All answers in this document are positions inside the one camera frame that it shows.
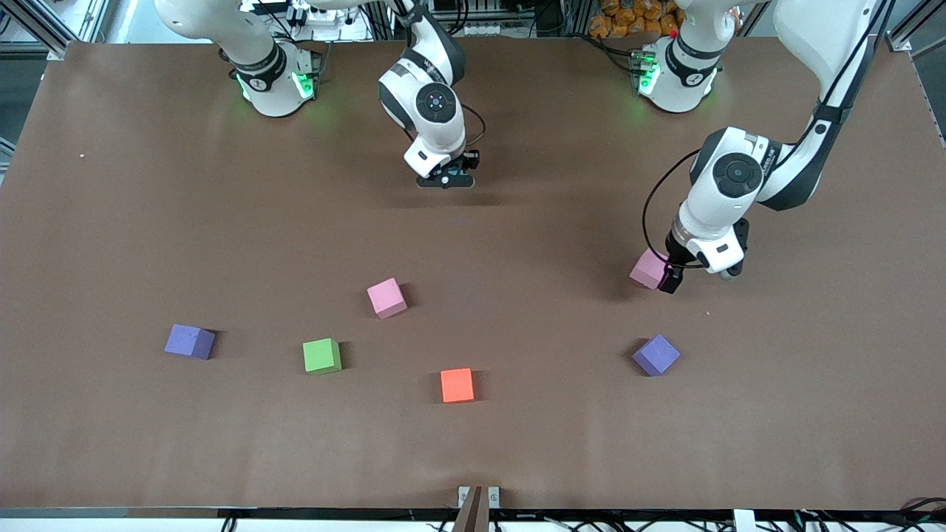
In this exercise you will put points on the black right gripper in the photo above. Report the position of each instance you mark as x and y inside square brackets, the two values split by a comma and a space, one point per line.
[474, 162]

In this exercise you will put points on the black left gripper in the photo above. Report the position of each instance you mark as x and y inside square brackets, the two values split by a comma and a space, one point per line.
[677, 256]

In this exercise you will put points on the pink foam block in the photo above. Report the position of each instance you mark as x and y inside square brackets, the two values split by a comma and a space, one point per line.
[647, 270]
[386, 298]

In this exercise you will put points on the purple foam block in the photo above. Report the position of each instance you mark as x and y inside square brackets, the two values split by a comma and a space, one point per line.
[188, 341]
[656, 355]

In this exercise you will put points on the green foam block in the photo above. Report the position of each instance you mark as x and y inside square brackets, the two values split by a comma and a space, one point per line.
[321, 356]

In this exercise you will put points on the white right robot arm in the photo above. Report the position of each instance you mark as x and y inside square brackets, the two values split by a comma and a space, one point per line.
[436, 103]

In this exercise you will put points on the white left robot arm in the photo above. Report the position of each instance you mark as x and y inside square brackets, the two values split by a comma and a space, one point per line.
[739, 174]

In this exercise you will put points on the white power strip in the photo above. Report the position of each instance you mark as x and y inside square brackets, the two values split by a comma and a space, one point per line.
[325, 22]

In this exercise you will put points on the orange snack bags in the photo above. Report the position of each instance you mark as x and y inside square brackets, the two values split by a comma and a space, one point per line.
[628, 18]

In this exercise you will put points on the orange foam block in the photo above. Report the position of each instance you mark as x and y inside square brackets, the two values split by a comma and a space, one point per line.
[457, 385]

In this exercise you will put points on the small white box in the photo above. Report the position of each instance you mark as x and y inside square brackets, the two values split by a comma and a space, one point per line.
[745, 521]

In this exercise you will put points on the silver metal bracket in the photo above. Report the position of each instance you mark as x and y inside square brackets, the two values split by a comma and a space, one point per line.
[494, 496]

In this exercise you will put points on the brown camera mount bar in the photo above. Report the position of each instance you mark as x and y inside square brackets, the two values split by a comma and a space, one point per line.
[471, 513]

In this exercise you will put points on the aluminium frame rail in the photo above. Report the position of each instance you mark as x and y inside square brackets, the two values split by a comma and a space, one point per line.
[81, 18]
[905, 33]

